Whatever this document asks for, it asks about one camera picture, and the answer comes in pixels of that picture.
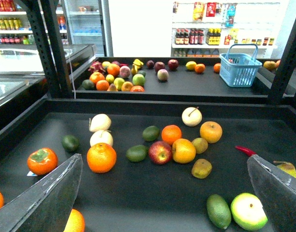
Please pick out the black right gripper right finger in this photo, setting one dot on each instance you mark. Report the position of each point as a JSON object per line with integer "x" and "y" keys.
{"x": 276, "y": 190}

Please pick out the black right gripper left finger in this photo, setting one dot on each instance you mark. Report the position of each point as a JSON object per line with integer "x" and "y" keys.
{"x": 46, "y": 205}

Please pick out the far yellow lemon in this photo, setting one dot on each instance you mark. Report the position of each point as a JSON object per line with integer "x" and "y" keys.
{"x": 191, "y": 65}

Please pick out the white drinks shelf unit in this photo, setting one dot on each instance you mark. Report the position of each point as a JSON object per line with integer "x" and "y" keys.
{"x": 15, "y": 28}

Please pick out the white condiment shelf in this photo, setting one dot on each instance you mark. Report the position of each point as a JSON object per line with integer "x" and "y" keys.
{"x": 206, "y": 28}

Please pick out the yellow pear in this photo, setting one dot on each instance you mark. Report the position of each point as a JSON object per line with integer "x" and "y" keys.
{"x": 286, "y": 167}

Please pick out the bright green apple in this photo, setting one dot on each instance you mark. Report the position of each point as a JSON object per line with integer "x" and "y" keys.
{"x": 247, "y": 212}

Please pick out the orange persimmon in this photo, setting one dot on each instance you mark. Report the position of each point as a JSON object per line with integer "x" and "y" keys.
{"x": 42, "y": 161}

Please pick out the red chili pepper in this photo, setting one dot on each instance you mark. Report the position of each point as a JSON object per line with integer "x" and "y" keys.
{"x": 245, "y": 150}

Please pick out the green avocado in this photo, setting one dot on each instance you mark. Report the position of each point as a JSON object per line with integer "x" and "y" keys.
{"x": 218, "y": 211}

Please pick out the large bumpy orange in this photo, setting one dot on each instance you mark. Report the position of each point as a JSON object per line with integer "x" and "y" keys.
{"x": 101, "y": 158}

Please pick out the brown kiwi front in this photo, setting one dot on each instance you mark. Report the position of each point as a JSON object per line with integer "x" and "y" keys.
{"x": 201, "y": 169}

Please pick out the brown kiwi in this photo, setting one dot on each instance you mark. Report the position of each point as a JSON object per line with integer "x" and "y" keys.
{"x": 200, "y": 144}
{"x": 201, "y": 169}

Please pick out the yellow orange apple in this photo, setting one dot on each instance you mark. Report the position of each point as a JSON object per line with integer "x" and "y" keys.
{"x": 211, "y": 131}

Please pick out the brown kiwi back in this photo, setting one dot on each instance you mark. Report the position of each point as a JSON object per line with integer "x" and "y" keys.
{"x": 200, "y": 144}

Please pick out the white pear left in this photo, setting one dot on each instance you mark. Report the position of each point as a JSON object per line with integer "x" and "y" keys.
{"x": 99, "y": 122}

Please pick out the dark green lime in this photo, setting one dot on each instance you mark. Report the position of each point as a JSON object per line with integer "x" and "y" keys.
{"x": 137, "y": 153}
{"x": 151, "y": 133}

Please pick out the round orange fruit centre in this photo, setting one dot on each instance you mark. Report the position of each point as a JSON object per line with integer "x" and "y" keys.
{"x": 183, "y": 151}

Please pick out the near black display tray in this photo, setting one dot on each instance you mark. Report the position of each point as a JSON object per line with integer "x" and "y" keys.
{"x": 145, "y": 197}

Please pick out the black display tray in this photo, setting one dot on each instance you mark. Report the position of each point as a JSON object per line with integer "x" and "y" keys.
{"x": 183, "y": 85}
{"x": 145, "y": 197}

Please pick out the white pear with stem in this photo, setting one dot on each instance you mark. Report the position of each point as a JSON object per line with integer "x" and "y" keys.
{"x": 191, "y": 116}

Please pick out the orange mandarin near centre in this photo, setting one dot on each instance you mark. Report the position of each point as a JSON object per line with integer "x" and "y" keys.
{"x": 171, "y": 133}

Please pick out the red apple near centre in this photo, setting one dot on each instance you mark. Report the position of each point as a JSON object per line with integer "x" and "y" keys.
{"x": 160, "y": 153}

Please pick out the far orange front left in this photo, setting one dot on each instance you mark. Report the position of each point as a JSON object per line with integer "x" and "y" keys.
{"x": 102, "y": 85}

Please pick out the blue basket on far tray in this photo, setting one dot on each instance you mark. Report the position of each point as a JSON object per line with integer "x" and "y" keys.
{"x": 239, "y": 69}

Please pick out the glass top chest freezer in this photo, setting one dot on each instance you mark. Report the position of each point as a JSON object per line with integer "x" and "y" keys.
{"x": 20, "y": 66}

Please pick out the pink dragon fruit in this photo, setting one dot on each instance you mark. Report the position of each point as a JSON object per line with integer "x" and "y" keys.
{"x": 96, "y": 66}

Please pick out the far green apple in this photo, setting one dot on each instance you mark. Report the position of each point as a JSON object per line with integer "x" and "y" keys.
{"x": 138, "y": 80}

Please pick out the far black display tray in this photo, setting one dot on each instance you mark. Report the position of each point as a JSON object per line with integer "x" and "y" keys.
{"x": 183, "y": 85}

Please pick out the far pink peach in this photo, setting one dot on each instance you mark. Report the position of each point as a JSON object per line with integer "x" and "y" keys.
{"x": 162, "y": 75}

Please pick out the far dark red apple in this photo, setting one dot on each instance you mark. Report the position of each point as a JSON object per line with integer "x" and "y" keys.
{"x": 173, "y": 64}

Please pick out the black perforated shelf post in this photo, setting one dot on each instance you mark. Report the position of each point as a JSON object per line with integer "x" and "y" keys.
{"x": 43, "y": 19}

